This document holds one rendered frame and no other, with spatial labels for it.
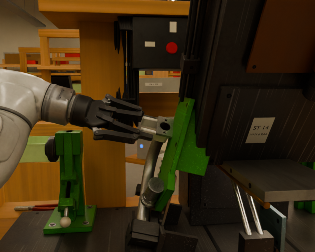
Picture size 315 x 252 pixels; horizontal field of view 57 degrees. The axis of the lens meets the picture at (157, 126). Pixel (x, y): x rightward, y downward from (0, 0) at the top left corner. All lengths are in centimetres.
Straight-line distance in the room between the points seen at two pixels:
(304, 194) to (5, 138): 54
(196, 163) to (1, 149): 39
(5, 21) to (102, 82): 1076
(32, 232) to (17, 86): 42
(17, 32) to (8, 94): 1082
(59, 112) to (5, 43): 1093
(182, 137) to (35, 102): 33
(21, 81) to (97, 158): 42
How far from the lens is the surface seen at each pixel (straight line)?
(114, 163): 101
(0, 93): 69
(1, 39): 1166
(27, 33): 1139
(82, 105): 68
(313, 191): 55
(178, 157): 63
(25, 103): 68
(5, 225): 104
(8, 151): 62
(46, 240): 86
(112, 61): 98
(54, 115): 69
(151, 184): 64
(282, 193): 53
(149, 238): 69
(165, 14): 89
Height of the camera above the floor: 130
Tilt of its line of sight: 8 degrees down
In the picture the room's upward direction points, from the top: straight up
